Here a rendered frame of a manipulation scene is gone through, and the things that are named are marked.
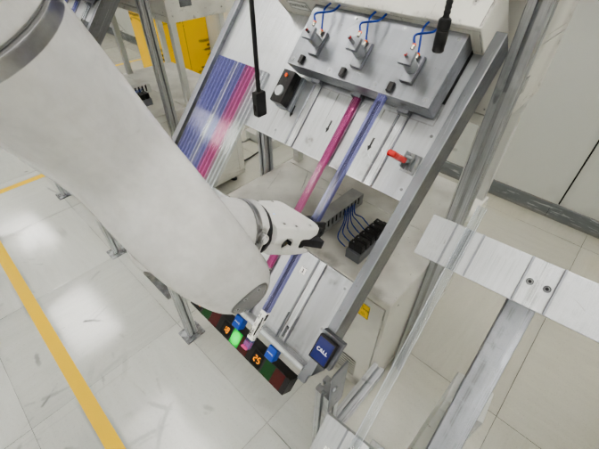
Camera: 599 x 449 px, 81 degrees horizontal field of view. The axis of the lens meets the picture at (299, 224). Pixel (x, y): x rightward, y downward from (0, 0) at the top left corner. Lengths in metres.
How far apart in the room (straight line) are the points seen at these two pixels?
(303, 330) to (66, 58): 0.63
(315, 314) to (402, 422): 0.86
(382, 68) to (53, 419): 1.60
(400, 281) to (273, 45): 0.71
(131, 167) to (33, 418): 1.55
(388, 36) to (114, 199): 0.60
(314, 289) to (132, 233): 0.50
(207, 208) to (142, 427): 1.34
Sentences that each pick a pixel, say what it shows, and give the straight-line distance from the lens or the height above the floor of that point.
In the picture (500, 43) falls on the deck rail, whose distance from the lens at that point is 0.76.
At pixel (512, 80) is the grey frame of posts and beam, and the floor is 1.16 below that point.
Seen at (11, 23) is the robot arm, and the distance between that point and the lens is 0.23.
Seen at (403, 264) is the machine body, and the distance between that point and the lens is 1.09.
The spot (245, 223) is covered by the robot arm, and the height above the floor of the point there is 1.12.
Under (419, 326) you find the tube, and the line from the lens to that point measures 0.59.
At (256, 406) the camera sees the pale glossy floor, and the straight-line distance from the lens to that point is 1.51.
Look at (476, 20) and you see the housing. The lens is 0.71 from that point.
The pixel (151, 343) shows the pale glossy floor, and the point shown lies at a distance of 1.73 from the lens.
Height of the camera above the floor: 1.41
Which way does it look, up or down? 42 degrees down
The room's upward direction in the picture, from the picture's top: straight up
